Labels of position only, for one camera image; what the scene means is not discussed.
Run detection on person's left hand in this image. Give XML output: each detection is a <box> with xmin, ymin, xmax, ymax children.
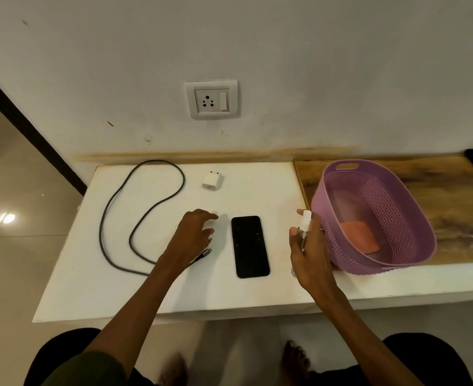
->
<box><xmin>158</xmin><ymin>209</ymin><xmax>220</xmax><ymax>274</ymax></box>

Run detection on person's right hand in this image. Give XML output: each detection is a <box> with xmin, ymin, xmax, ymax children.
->
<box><xmin>289</xmin><ymin>209</ymin><xmax>339</xmax><ymax>303</ymax></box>

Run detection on small clear spray bottle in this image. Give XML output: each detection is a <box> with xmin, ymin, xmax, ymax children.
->
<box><xmin>299</xmin><ymin>210</ymin><xmax>313</xmax><ymax>254</ymax></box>

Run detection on person's right forearm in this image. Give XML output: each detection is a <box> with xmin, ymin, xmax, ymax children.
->
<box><xmin>313</xmin><ymin>283</ymin><xmax>420</xmax><ymax>386</ymax></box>

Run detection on person's left forearm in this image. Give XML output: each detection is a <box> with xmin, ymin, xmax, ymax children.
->
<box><xmin>83</xmin><ymin>259</ymin><xmax>190</xmax><ymax>376</ymax></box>

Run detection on white charger adapter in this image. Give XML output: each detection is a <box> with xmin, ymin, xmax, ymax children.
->
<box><xmin>202</xmin><ymin>170</ymin><xmax>224</xmax><ymax>191</ymax></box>

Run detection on black smartphone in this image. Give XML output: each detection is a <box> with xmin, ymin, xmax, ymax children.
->
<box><xmin>231</xmin><ymin>215</ymin><xmax>271</xmax><ymax>279</ymax></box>

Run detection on orange cleaning cloth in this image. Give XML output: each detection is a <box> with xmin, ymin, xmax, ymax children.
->
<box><xmin>338</xmin><ymin>221</ymin><xmax>381</xmax><ymax>254</ymax></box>

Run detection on purple plastic basket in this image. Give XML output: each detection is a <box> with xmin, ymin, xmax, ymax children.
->
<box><xmin>311</xmin><ymin>159</ymin><xmax>437</xmax><ymax>276</ymax></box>

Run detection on person's right foot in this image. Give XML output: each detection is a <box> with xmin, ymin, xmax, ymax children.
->
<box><xmin>281</xmin><ymin>340</ymin><xmax>312</xmax><ymax>386</ymax></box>

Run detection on person's foot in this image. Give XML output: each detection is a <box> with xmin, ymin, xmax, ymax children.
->
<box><xmin>281</xmin><ymin>340</ymin><xmax>312</xmax><ymax>386</ymax></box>
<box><xmin>158</xmin><ymin>354</ymin><xmax>189</xmax><ymax>386</ymax></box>

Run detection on person's left foot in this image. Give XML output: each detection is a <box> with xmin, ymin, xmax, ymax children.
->
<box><xmin>158</xmin><ymin>354</ymin><xmax>189</xmax><ymax>386</ymax></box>

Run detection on black shorts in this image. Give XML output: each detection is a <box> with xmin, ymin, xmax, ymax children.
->
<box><xmin>24</xmin><ymin>328</ymin><xmax>473</xmax><ymax>386</ymax></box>

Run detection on black skirting strip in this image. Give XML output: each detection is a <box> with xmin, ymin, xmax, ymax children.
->
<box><xmin>0</xmin><ymin>66</ymin><xmax>87</xmax><ymax>196</ymax></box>

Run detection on dark green shirt sleeve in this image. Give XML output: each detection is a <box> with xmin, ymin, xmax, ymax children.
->
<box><xmin>43</xmin><ymin>350</ymin><xmax>128</xmax><ymax>386</ymax></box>

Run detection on grey charging cable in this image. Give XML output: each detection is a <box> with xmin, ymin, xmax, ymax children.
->
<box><xmin>99</xmin><ymin>159</ymin><xmax>214</xmax><ymax>277</ymax></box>

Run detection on white wall socket with switch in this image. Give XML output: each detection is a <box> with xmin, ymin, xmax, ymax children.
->
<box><xmin>185</xmin><ymin>79</ymin><xmax>239</xmax><ymax>120</ymax></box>

